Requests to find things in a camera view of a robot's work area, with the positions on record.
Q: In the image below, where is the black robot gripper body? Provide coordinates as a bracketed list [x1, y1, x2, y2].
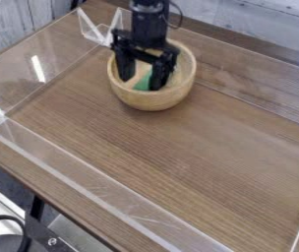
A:
[112, 0, 179, 63]

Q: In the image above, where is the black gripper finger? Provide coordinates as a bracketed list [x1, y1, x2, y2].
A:
[150, 60, 175, 91]
[115, 48, 135, 82]

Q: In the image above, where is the green rectangular block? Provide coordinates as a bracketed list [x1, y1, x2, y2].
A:
[134, 71, 152, 92]

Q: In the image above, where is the light wooden bowl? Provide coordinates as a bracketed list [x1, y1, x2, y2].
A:
[107, 39, 196, 111]

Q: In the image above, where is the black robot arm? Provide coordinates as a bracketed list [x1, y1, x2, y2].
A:
[112, 0, 180, 91]

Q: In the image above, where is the black metal table leg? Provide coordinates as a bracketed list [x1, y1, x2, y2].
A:
[31, 196, 44, 221]

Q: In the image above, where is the clear acrylic corner bracket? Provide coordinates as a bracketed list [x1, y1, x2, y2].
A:
[76, 8, 123, 47]

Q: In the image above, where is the black metal base plate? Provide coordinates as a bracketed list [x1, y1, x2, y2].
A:
[25, 216, 79, 252]

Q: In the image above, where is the black cable loop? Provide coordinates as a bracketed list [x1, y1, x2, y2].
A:
[0, 215, 32, 252]

